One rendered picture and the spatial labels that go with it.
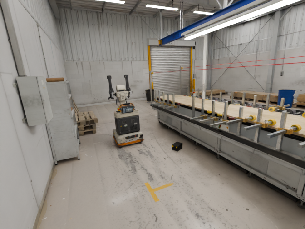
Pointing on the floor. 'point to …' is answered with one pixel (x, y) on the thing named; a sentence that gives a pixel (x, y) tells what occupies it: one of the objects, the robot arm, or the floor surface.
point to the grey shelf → (62, 122)
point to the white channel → (218, 22)
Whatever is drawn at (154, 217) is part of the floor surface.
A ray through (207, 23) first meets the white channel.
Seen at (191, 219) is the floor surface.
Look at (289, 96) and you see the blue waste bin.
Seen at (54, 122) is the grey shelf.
